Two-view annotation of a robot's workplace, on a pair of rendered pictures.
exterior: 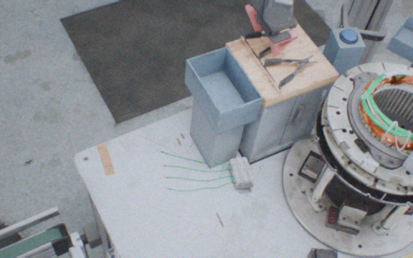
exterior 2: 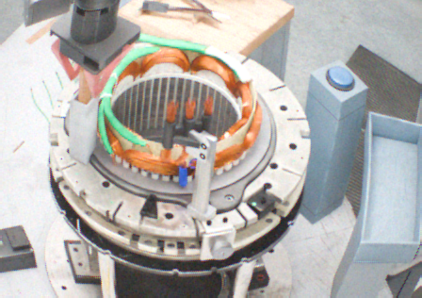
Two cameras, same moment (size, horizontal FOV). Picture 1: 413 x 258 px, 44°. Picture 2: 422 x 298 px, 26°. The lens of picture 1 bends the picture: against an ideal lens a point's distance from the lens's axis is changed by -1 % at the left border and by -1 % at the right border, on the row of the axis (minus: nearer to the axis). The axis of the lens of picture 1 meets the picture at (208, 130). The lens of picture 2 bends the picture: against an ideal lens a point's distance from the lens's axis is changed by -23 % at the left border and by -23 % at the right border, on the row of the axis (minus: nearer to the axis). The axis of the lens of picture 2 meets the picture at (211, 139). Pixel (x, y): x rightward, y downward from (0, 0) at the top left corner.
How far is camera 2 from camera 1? 1.30 m
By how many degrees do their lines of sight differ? 41
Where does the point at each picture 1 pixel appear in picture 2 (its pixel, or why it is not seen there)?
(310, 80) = (187, 34)
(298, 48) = (243, 13)
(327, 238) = (50, 251)
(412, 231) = not seen: outside the picture
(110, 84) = not seen: hidden behind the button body
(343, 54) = (316, 92)
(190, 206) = (21, 115)
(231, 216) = (26, 157)
